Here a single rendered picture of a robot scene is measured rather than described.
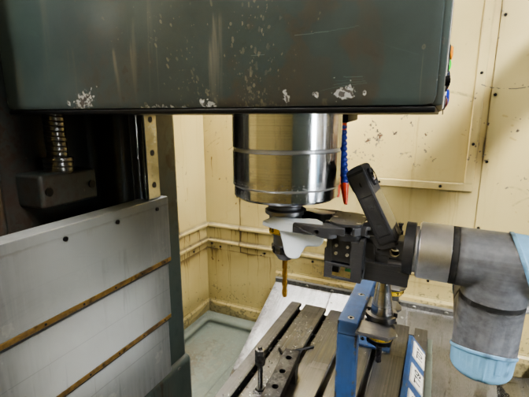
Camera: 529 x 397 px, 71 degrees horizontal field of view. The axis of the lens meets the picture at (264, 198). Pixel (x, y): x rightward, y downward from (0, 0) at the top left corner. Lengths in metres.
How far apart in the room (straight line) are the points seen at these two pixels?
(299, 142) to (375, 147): 1.07
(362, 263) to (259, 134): 0.22
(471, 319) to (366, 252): 0.15
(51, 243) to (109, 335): 0.28
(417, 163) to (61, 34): 1.24
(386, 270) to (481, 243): 0.12
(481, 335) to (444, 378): 1.00
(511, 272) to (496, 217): 1.06
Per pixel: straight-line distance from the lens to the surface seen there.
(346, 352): 0.82
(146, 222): 0.96
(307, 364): 1.22
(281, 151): 0.48
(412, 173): 1.54
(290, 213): 0.55
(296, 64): 0.42
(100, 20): 0.59
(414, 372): 1.17
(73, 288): 0.85
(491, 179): 1.55
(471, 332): 0.56
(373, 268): 0.54
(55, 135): 0.86
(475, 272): 0.52
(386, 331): 0.79
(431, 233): 0.52
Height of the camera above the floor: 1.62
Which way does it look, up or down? 12 degrees down
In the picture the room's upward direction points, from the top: straight up
